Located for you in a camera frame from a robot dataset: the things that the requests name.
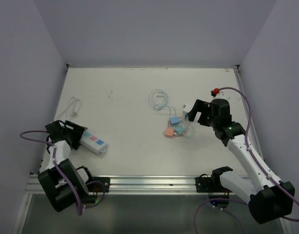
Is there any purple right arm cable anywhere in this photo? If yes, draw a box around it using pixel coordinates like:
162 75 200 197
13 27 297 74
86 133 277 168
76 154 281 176
193 86 299 234

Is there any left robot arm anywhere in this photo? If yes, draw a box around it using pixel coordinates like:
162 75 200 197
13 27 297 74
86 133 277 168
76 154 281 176
37 120 95 213

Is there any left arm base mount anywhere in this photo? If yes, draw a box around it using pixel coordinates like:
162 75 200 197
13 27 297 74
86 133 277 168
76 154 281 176
86 176 111 195

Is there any right side aluminium rail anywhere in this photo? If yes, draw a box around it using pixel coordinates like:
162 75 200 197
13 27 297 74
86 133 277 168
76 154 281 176
232 64 264 161

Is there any mint green charger plug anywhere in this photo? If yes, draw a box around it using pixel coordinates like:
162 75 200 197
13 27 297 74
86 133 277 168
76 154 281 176
174 125 186 135

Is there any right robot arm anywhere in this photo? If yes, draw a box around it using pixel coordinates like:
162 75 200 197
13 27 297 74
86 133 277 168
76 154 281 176
187 99 295 224

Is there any white charger plug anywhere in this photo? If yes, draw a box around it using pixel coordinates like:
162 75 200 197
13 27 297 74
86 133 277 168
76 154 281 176
182 105 193 116

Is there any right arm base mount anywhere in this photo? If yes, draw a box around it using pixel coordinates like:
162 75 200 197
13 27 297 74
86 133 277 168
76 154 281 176
195 166 233 193

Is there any white power strip cord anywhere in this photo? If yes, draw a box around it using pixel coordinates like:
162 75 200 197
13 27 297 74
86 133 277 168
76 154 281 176
59 97 83 121

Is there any light blue charger plug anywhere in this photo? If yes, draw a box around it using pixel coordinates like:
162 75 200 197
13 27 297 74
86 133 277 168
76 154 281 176
169 117 180 126

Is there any white power strip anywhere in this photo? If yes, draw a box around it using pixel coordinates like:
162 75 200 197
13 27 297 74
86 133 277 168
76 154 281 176
80 129 108 154

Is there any aluminium table rail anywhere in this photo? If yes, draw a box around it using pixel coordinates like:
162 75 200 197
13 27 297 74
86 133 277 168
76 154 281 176
25 174 257 195

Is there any orange charger plug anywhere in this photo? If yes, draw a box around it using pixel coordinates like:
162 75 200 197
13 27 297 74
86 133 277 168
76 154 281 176
163 127 174 138

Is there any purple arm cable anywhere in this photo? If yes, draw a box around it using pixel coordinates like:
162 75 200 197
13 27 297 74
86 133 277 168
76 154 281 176
19 130 106 216
193 86 299 234

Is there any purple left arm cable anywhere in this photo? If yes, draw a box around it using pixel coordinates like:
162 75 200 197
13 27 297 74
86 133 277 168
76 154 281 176
19 130 106 216

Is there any mint green charging cable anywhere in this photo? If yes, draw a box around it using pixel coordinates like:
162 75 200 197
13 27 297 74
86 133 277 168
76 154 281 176
149 88 178 122

